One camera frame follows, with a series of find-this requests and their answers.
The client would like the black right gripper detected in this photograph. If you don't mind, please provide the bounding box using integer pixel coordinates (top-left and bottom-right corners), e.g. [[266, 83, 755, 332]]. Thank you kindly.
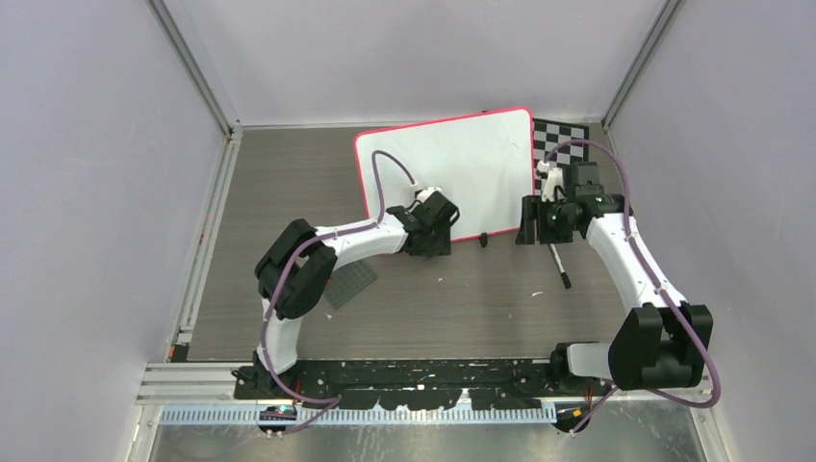
[[517, 194, 576, 244]]

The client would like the white board with pink frame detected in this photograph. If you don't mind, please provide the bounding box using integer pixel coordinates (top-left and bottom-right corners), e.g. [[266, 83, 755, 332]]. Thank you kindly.
[[353, 107, 534, 242]]

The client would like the white marker pen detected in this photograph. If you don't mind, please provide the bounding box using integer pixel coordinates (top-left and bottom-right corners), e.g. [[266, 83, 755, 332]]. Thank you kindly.
[[548, 244, 573, 290]]

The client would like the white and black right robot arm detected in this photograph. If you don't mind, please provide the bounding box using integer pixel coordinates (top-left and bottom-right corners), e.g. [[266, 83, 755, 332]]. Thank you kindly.
[[516, 161, 713, 396]]

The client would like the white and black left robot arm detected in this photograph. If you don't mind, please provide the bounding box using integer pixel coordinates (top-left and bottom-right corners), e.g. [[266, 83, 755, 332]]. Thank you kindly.
[[254, 189, 460, 398]]

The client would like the black and white checkerboard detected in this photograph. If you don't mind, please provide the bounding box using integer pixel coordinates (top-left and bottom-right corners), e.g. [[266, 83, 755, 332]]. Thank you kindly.
[[530, 117, 590, 199]]

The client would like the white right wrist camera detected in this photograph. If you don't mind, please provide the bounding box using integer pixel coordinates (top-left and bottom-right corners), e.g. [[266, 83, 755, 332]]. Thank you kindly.
[[535, 160, 564, 202]]

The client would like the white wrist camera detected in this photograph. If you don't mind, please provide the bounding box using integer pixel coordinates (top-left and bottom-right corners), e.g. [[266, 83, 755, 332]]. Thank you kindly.
[[414, 186, 442, 203], [535, 160, 564, 202]]

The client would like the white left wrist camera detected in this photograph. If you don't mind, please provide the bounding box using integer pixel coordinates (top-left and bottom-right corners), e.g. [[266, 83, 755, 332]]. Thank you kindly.
[[414, 186, 442, 203]]

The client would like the grey studded base plate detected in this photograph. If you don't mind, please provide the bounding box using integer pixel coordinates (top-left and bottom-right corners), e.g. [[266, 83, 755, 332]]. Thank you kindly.
[[323, 261, 378, 310]]

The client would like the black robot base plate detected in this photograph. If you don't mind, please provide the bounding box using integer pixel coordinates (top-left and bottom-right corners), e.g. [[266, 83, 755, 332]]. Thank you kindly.
[[231, 359, 611, 411]]

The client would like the aluminium frame rail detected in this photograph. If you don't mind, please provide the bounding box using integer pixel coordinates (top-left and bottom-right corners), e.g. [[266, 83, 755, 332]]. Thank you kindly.
[[137, 363, 586, 433]]

